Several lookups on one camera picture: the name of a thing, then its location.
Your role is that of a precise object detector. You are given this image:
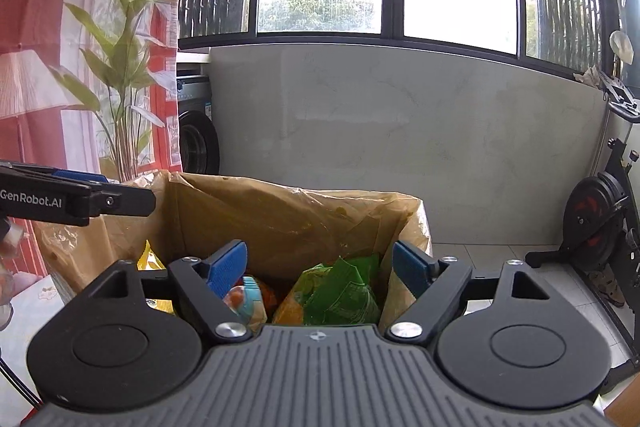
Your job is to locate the printed red curtain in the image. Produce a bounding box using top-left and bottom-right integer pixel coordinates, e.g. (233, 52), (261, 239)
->
(0, 0), (184, 308)

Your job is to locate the orange blue snack packet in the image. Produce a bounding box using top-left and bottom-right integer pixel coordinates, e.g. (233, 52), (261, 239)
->
(222, 276), (278, 329)

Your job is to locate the large green snack packet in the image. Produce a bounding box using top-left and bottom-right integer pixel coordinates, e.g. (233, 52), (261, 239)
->
(272, 254), (384, 326)

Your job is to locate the brown sandal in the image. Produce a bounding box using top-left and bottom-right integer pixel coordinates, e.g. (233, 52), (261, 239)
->
(589, 271), (627, 309)

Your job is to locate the brown cardboard box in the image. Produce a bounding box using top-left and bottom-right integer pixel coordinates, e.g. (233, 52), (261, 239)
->
(120, 172), (426, 328)

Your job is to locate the person's left hand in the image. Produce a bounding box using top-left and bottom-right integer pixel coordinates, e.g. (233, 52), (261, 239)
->
(0, 217), (26, 260)

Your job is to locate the yellow snack packet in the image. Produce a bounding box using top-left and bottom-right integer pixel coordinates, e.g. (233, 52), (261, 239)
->
(137, 239), (177, 317)

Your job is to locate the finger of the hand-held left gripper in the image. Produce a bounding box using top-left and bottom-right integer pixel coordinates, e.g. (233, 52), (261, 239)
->
(0, 162), (111, 186)
(90, 188), (157, 218)

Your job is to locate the beige cloth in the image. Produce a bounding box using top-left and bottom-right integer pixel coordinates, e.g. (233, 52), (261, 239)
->
(574, 67), (608, 88)

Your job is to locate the white hanging bag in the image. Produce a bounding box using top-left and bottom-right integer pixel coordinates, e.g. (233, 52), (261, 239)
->
(609, 31), (635, 64)

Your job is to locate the grey washing machine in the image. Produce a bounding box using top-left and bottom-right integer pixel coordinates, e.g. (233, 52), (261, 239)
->
(176, 74), (221, 176)

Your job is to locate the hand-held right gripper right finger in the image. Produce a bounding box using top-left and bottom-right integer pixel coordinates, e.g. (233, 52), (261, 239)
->
(386, 241), (551, 340)

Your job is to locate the black exercise bike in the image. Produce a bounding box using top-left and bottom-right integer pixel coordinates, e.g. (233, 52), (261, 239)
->
(525, 72), (640, 390)

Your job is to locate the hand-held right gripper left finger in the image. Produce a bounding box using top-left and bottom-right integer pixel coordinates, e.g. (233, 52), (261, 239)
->
(87, 241), (251, 341)

